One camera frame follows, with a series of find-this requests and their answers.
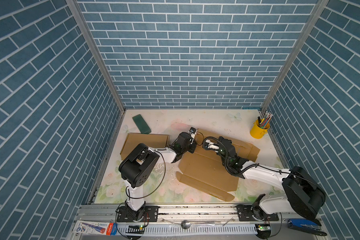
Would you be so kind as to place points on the green rectangular sponge block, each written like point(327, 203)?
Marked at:
point(141, 124)

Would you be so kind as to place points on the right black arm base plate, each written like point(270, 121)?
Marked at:
point(247, 213)

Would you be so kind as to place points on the pens in cup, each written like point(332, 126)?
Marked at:
point(263, 122)

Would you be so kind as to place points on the white blue product package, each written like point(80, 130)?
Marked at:
point(95, 228)

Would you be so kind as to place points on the metal spoon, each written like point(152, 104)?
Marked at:
point(185, 224)

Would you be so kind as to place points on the yellow pen cup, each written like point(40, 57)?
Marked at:
point(257, 132)

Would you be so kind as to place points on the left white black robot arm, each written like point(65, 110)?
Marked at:
point(138, 165)

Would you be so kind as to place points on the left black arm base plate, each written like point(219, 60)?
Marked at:
point(127, 215)

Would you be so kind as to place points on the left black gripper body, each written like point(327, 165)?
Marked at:
point(190, 147)

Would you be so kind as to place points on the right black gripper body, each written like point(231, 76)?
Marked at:
point(220, 141)

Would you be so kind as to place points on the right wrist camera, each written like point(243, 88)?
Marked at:
point(211, 146)

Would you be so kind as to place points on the white slotted cable duct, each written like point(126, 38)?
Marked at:
point(175, 230)

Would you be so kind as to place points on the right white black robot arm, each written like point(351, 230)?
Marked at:
point(301, 193)

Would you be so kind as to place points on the blue black pliers tool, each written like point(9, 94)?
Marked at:
point(306, 226)

